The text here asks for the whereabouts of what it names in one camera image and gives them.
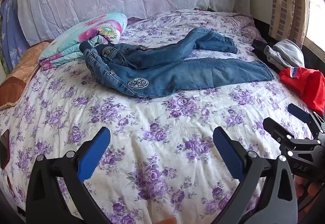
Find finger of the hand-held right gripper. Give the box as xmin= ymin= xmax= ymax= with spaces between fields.
xmin=287 ymin=103 xmax=325 ymax=138
xmin=263 ymin=117 xmax=321 ymax=149

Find blue denim pants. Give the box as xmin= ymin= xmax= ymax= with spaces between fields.
xmin=79 ymin=27 xmax=275 ymax=99

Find dark purple pillow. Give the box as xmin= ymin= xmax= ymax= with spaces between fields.
xmin=127 ymin=17 xmax=146 ymax=27

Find person's right hand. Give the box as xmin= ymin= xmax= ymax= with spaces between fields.
xmin=295 ymin=175 xmax=325 ymax=214

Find brown quilted pillow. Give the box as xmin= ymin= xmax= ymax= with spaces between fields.
xmin=0 ymin=39 xmax=55 ymax=110

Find blue patterned cloth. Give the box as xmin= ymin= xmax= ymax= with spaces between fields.
xmin=0 ymin=0 xmax=28 ymax=72

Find purple floral bedspread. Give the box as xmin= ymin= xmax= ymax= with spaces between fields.
xmin=0 ymin=9 xmax=318 ymax=224

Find black garment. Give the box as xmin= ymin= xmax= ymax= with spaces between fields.
xmin=251 ymin=39 xmax=281 ymax=72

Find folded floral blanket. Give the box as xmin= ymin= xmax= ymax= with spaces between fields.
xmin=38 ymin=12 xmax=128 ymax=71

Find grey garment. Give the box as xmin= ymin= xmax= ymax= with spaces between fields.
xmin=263 ymin=39 xmax=305 ymax=71

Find window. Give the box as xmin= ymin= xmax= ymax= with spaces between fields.
xmin=305 ymin=0 xmax=325 ymax=49

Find red garment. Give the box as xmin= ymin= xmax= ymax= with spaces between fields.
xmin=279 ymin=67 xmax=325 ymax=116

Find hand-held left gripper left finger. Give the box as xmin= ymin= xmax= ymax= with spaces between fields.
xmin=25 ymin=126 xmax=112 ymax=224

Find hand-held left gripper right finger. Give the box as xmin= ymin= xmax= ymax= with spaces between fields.
xmin=213 ymin=126 xmax=299 ymax=224

